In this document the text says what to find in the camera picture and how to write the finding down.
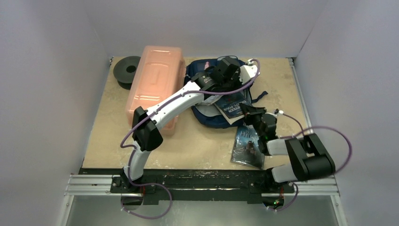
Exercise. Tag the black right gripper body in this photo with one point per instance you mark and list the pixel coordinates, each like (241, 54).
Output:
(253, 113)

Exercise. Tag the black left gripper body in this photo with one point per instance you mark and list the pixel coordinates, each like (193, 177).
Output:
(235, 82)

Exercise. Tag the navy blue student backpack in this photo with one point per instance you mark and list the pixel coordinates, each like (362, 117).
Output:
(208, 115)

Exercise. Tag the Nineteen Eighty-Four book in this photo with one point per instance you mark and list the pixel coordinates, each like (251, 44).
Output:
(230, 110)

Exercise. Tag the dark book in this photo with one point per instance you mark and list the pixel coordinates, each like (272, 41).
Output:
(245, 149)

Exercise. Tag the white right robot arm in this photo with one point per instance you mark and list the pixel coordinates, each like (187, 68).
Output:
(308, 157)

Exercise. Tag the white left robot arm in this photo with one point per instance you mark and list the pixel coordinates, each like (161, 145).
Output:
(204, 88)

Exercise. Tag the pink translucent storage box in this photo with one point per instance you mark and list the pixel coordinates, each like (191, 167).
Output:
(160, 74)

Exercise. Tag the black filament spool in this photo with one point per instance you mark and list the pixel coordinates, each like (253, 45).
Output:
(124, 71)

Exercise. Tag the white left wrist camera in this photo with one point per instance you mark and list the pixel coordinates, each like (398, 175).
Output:
(248, 72)

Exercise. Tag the aluminium frame rail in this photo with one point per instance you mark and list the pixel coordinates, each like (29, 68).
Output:
(326, 186)

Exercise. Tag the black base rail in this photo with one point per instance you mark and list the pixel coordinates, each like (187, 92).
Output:
(251, 186)

